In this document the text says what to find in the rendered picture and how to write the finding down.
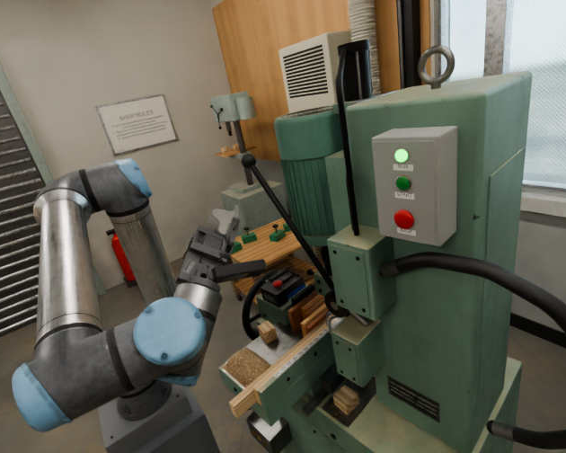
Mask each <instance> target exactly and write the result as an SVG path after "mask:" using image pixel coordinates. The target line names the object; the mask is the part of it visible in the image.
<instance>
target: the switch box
mask: <svg viewBox="0 0 566 453"><path fill-rule="evenodd" d="M457 134H458V128H457V126H446V127H427V128H407V129H391V130H388V131H386V132H385V133H382V134H380V135H378V136H375V137H373V138H372V148H373V159H374V170H375V180H376V201H377V212H378V222H379V233H380V235H386V236H390V237H395V238H399V239H403V240H408V241H413V242H417V243H421V244H429V245H434V246H441V245H442V244H443V243H444V242H445V241H446V240H447V239H448V238H449V237H450V236H451V235H452V234H453V233H454V232H455V231H456V203H457ZM399 148H405V149H406V150H407V151H408V152H409V159H408V160H407V161H406V162H404V163H400V162H398V161H397V160H396V158H395V152H396V150H397V149H399ZM394 164H413V171H397V170H394ZM402 174H404V175H407V176H408V177H409V178H410V179H411V188H410V189H409V190H407V191H400V190H399V189H398V188H397V187H396V184H395V180H396V178H397V177H398V176H399V175H402ZM395 191H396V192H405V193H414V200H409V199H402V198H395V193H394V192H395ZM400 209H405V210H408V211H409V212H410V213H411V214H412V215H413V218H414V223H413V225H412V226H411V227H410V228H408V229H410V230H415V231H416V236H415V235H406V234H401V233H397V227H398V226H397V225H396V224H395V222H394V214H395V213H396V212H397V211H398V210H400Z"/></svg>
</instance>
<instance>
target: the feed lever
mask: <svg viewBox="0 0 566 453"><path fill-rule="evenodd" d="M242 165H243V167H245V168H247V169H251V170H252V172H253V174H254V175H255V177H256V178H257V180H258V181H259V183H260V184H261V186H262V188H263V189H264V190H265V191H266V193H267V194H268V196H269V197H270V199H271V201H272V202H273V204H274V205H275V207H276V208H277V210H278V211H279V213H280V215H281V216H282V217H283V218H284V220H285V221H286V223H287V225H288V226H289V228H290V229H291V231H292V232H293V234H294V235H295V237H296V239H297V240H298V242H299V243H300V244H301V245H302V247H303V248H304V250H305V252H306V253H307V255H308V256H309V258H310V259H311V261H312V262H313V264H314V266H315V267H316V269H317V270H318V271H319V272H320V274H321V275H322V277H323V279H324V280H325V282H326V283H327V285H328V286H329V288H330V289H331V291H330V292H328V293H327V294H326V295H325V297H324V302H325V305H326V306H327V308H328V309H329V311H330V312H331V313H332V314H334V315H336V316H338V317H344V316H345V315H346V314H347V313H348V312H350V313H351V314H352V315H353V316H354V317H355V318H356V319H357V320H358V321H359V322H360V323H361V324H362V325H363V326H369V321H368V320H367V319H366V318H365V317H364V316H362V315H359V314H357V313H354V312H352V311H350V310H348V309H346V308H343V307H341V306H338V305H337V302H336V297H335V290H334V285H333V281H332V279H331V278H330V276H329V275H328V273H327V272H326V270H325V269H324V267H323V266H322V265H321V263H320V262H319V260H318V259H317V257H316V256H315V254H314V252H313V251H312V249H311V248H310V246H309V245H308V243H307V242H306V240H305V239H304V238H303V236H302V235H301V233H300V232H299V230H298V229H297V227H296V225H295V224H294V222H293V221H292V219H291V218H290V216H289V215H288V213H287V212H286V211H285V209H284V208H283V206H282V205H281V203H280V202H279V200H278V198H277V197H276V196H275V194H274V193H273V191H272V190H271V188H270V187H269V185H268V184H267V183H266V181H265V180H264V178H263V177H262V175H261V173H260V172H259V170H258V169H257V167H256V166H255V165H256V158H255V156H254V155H252V154H246V155H244V156H243V157H242Z"/></svg>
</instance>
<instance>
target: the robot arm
mask: <svg viewBox="0 0 566 453"><path fill-rule="evenodd" d="M152 195H153V193H152V192H151V190H150V188H149V186H148V184H147V182H146V179H145V177H144V175H143V174H142V172H141V170H140V168H139V167H138V165H137V162H136V161H135V160H133V159H131V158H127V159H121V160H114V161H113V162H109V163H106V164H99V165H96V166H92V167H88V168H84V169H81V170H75V171H73V172H71V173H67V174H64V175H62V176H60V177H59V178H57V179H56V180H54V181H53V182H51V183H49V184H48V185H47V186H46V187H44V188H43V190H42V191H41V192H40V193H39V194H38V196H37V198H36V199H35V201H34V206H33V215H34V217H35V219H36V221H37V222H38V224H40V266H39V287H38V309H37V330H36V343H35V345H34V349H33V361H32V362H30V363H23V364H22V365H21V366H20V367H19V368H18V369H17V370H15V372H14V373H13V379H12V386H13V396H14V399H15V402H16V404H17V406H18V409H19V411H20V413H21V415H22V417H23V419H24V420H25V421H26V422H27V423H28V424H29V425H30V426H31V427H32V428H33V429H34V430H35V431H41V432H45V431H51V430H53V429H55V428H57V427H59V426H61V425H63V424H65V423H71V422H72V421H73V420H74V419H76V418H78V417H80V416H82V415H84V414H86V413H89V412H90V411H92V410H94V409H96V408H98V407H100V406H102V405H104V404H107V403H108V402H110V401H112V400H114V399H116V398H117V410H118V412H119V415H120V417H121V418H122V419H124V420H126V421H131V422H133V421H139V420H142V419H145V418H146V417H148V416H150V415H152V414H154V413H155V412H157V411H158V410H159V409H160V408H161V407H162V406H163V405H164V404H165V403H166V401H167V400H168V398H169V396H170V394H171V392H172V383H173V384H177V385H182V386H195V385H196V383H197V381H198V378H199V376H200V374H201V367H202V364H203V361H204V358H205V355H206V352H207V348H208V344H209V340H210V337H211V334H212V332H213V328H214V325H215V322H216V320H217V314H218V311H219V308H220V305H221V302H222V297H221V295H220V294H219V291H220V287H219V286H218V285H217V283H221V282H227V281H231V280H240V279H245V278H250V277H254V278H255V277H258V276H260V275H261V274H262V273H263V272H264V271H266V270H267V265H266V262H265V260H263V259H260V260H252V261H249V262H238V263H233V264H227V262H228V261H229V259H230V256H231V253H232V251H233V249H234V240H235V237H236V234H237V230H238V227H239V222H240V220H239V219H240V212H239V208H238V206H236V205H234V208H233V210H232V211H228V210H222V209H214V210H213V211H212V216H211V217H209V218H208V223H209V224H210V225H211V226H212V227H213V228H214V230H215V232H213V231H210V230H209V229H208V228H205V227H203V226H200V225H199V227H198V229H197V232H196V233H195V234H193V236H192V238H191V240H190V242H189V246H188V248H187V251H186V252H185V253H184V255H183V260H184V262H183V264H182V267H181V270H180V273H179V275H178V276H177V279H176V280H175V278H174V275H173V272H172V267H171V264H170V263H169V260H168V257H167V254H166V251H165V249H164V244H163V242H162V239H161V236H160V234H159V231H158V228H157V225H156V223H155V219H154V216H153V213H152V210H151V208H150V205H149V203H150V202H149V199H148V198H150V197H151V196H152ZM103 210H105V211H106V214H107V216H108V217H109V218H110V220H111V223H112V225H113V227H114V230H115V232H116V234H117V237H118V239H119V242H120V244H121V246H122V249H123V251H124V253H125V255H126V257H127V259H128V263H129V266H130V268H131V270H132V272H133V274H134V276H135V279H136V281H137V285H138V286H139V288H140V291H141V293H142V295H143V298H144V300H145V302H146V305H147V307H146V308H145V309H144V311H143V312H142V313H141V314H140V315H139V317H138V318H135V319H133V320H131V321H128V322H126V323H124V324H121V325H118V326H116V327H112V328H111V329H109V330H106V331H103V328H102V318H101V312H100V306H99V300H98V295H97V288H96V283H95V277H94V271H93V261H92V256H91V249H90V244H89V238H88V232H87V226H86V224H87V222H88V221H89V219H90V217H91V215H92V214H93V213H95V212H99V211H103ZM204 236H205V237H204ZM177 284H179V285H177Z"/></svg>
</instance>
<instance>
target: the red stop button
mask: <svg viewBox="0 0 566 453"><path fill-rule="evenodd" d="M394 222H395V224H396V225H397V226H398V227H400V228H402V229H408V228H410V227H412V225H413V223H414V218H413V215H412V214H411V213H410V212H409V211H408V210H405V209H400V210H398V211H397V212H396V213H395V214H394Z"/></svg>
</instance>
